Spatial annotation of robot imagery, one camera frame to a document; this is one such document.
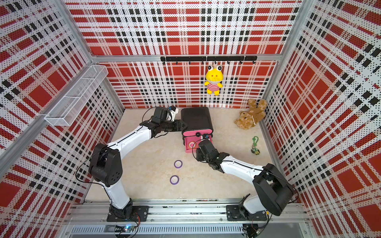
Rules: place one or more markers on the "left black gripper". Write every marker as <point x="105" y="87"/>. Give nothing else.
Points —
<point x="178" y="124"/>

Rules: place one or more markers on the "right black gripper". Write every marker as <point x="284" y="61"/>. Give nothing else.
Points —
<point x="198" y="154"/>

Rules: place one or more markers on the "black pink drawer cabinet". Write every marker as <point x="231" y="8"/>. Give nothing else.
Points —
<point x="199" y="122"/>

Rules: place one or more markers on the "purple tape roll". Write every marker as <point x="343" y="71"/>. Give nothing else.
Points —
<point x="174" y="180"/>
<point x="178" y="164"/>

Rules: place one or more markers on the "orange tape roll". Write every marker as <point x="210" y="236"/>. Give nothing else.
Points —
<point x="192" y="145"/>

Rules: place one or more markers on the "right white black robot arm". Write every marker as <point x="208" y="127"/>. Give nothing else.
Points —
<point x="274" y="192"/>

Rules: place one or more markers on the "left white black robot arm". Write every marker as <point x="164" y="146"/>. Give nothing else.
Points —
<point x="106" y="161"/>

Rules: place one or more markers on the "brown teddy bear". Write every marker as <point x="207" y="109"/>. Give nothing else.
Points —
<point x="255" y="113"/>

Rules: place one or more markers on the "yellow frog plush toy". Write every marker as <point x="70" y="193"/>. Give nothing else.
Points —
<point x="214" y="77"/>

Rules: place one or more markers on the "green keychain toy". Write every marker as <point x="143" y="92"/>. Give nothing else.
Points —
<point x="254" y="149"/>

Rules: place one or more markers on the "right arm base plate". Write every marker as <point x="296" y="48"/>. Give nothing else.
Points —
<point x="239" y="213"/>

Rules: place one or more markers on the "black hook rail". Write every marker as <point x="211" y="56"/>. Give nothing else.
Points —
<point x="208" y="58"/>

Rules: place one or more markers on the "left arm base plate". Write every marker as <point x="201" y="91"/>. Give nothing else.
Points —
<point x="130" y="213"/>

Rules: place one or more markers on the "white wire mesh shelf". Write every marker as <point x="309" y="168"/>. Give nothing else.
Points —
<point x="71" y="104"/>

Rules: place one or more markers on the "aluminium front rail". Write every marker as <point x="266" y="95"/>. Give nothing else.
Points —
<point x="215" y="218"/>

